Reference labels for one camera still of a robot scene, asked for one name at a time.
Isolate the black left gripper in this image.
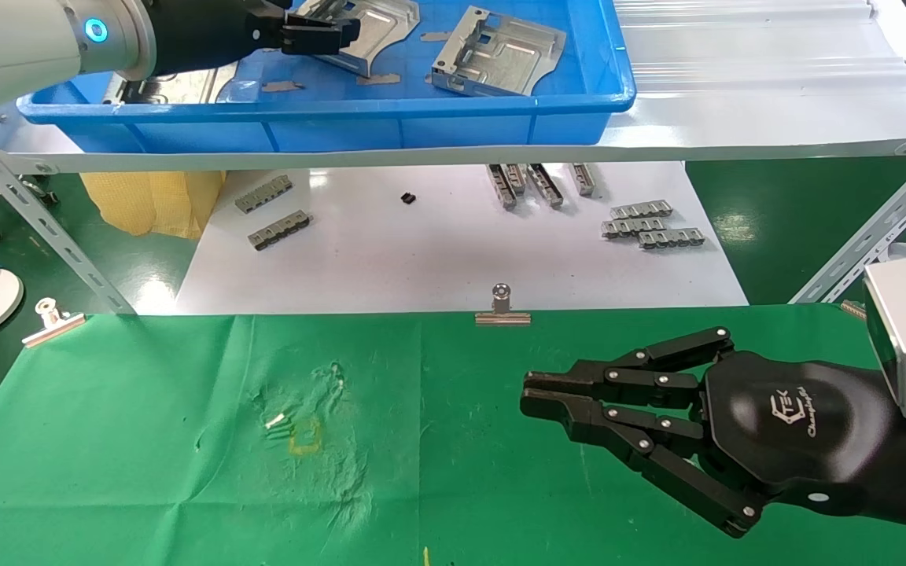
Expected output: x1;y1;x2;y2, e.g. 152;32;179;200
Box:
201;0;362;68

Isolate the grey metal shelf deck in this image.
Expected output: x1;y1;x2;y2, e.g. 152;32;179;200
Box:
0;0;906;175

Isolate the yellow mesh bag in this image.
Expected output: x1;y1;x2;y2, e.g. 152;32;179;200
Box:
79;171;227;240

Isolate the stamped metal bracket plate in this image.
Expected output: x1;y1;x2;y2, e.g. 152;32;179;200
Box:
293;0;421;79
103;66;249;106
431;6;568;98

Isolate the white sheet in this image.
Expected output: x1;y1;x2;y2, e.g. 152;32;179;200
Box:
175;162;749;316

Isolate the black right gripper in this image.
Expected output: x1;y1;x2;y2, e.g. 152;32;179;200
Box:
520;327;894;540

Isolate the blue plastic bin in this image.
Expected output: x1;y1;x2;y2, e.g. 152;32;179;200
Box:
17;0;637;155

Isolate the perforated metal shelf brace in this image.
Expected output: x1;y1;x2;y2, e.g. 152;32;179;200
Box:
787;138;906;305
0;124;137;315

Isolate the green cloth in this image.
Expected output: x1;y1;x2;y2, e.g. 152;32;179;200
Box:
0;304;906;566

